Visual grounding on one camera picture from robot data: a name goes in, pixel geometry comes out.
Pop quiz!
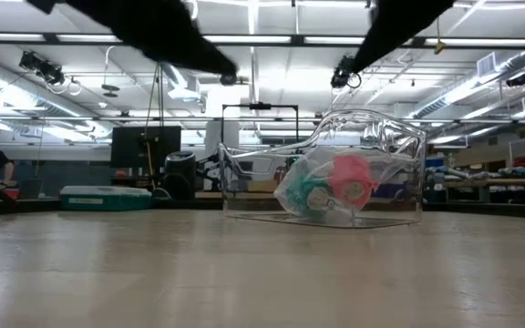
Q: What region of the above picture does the clear plastic bin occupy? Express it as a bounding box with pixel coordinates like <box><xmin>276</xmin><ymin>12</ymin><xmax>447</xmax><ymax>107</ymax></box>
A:
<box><xmin>218</xmin><ymin>108</ymin><xmax>428</xmax><ymax>230</ymax></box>

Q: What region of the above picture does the teal bandage roll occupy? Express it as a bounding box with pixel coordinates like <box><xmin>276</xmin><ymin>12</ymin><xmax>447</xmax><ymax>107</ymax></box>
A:
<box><xmin>284</xmin><ymin>169</ymin><xmax>337</xmax><ymax>216</ymax></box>

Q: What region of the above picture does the wooden workbench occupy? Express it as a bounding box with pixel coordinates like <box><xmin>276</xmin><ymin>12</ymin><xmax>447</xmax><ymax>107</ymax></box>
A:
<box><xmin>442</xmin><ymin>177</ymin><xmax>525</xmax><ymax>204</ymax></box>

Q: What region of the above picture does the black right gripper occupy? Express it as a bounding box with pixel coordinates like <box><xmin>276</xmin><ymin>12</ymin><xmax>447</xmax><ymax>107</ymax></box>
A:
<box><xmin>351</xmin><ymin>0</ymin><xmax>458</xmax><ymax>74</ymax></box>

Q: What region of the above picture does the pink elastic bandage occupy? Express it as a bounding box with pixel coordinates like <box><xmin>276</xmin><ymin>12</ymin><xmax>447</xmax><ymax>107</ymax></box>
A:
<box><xmin>328</xmin><ymin>154</ymin><xmax>378</xmax><ymax>211</ymax></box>

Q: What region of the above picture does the black hanging cable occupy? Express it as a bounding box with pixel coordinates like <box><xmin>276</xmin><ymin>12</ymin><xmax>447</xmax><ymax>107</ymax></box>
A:
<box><xmin>143</xmin><ymin>61</ymin><xmax>169</xmax><ymax>189</ymax></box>

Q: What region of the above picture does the black rectangular stand frame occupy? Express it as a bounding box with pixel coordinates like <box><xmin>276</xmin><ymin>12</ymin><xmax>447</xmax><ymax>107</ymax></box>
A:
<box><xmin>221</xmin><ymin>103</ymin><xmax>300</xmax><ymax>140</ymax></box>

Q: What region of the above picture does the black monitor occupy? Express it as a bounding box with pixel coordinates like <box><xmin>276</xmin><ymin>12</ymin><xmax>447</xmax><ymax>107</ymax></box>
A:
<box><xmin>110</xmin><ymin>126</ymin><xmax>182</xmax><ymax>169</ymax></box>

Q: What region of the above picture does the teal wipes pack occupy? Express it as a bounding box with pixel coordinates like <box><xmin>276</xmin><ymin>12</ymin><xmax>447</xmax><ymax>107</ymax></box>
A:
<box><xmin>59</xmin><ymin>185</ymin><xmax>154</xmax><ymax>211</ymax></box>

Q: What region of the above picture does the black overhead light bar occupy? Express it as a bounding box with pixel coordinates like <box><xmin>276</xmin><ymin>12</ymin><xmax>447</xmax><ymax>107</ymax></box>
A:
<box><xmin>0</xmin><ymin>32</ymin><xmax>525</xmax><ymax>48</ymax></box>

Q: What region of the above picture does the clear plastic bag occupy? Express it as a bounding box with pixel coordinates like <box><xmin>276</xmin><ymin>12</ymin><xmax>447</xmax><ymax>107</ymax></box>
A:
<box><xmin>273</xmin><ymin>145</ymin><xmax>421</xmax><ymax>218</ymax></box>

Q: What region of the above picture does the yellow hanging tag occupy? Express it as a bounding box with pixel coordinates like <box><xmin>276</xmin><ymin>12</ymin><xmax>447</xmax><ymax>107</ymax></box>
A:
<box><xmin>434</xmin><ymin>15</ymin><xmax>448</xmax><ymax>56</ymax></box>

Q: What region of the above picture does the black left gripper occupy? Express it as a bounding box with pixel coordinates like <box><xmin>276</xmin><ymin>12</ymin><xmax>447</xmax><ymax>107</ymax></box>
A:
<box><xmin>25</xmin><ymin>0</ymin><xmax>239</xmax><ymax>77</ymax></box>

